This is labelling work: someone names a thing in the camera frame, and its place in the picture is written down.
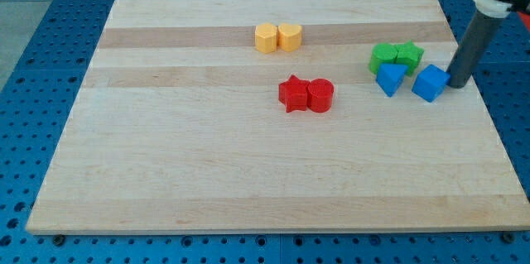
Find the green cylinder block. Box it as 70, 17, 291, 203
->
369, 43, 398, 74

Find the red cylinder block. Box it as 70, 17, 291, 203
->
307, 79, 335, 113

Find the yellow hexagon block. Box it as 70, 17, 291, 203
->
254, 23, 277, 54

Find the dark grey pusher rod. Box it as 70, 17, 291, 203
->
446, 10, 503, 89

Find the blue cube block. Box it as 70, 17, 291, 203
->
412, 65, 451, 103

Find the blue triangle block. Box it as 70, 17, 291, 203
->
376, 64, 408, 97

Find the red star block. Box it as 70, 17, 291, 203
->
278, 74, 310, 113

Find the wooden board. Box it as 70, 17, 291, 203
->
26, 0, 529, 235

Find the yellow heart block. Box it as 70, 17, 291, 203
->
278, 23, 303, 51

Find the green star block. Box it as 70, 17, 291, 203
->
394, 41, 424, 76

